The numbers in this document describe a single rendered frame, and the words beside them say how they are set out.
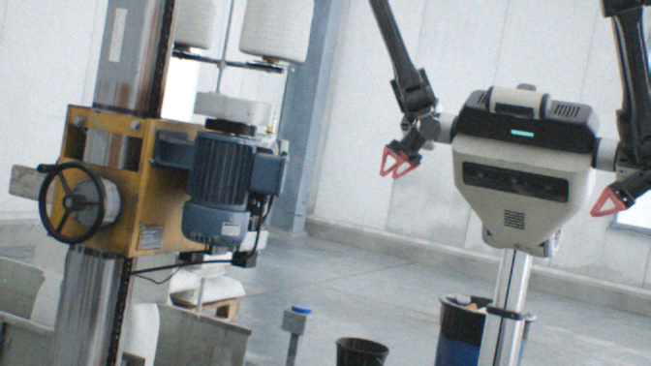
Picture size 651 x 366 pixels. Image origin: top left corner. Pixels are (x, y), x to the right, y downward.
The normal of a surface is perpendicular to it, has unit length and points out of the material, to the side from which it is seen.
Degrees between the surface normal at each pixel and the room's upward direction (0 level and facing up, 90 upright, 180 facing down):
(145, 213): 90
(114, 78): 90
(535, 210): 130
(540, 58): 90
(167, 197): 90
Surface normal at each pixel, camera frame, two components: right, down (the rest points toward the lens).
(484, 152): -0.14, -0.77
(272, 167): -0.03, 0.05
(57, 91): 0.89, 0.18
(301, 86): -0.42, -0.03
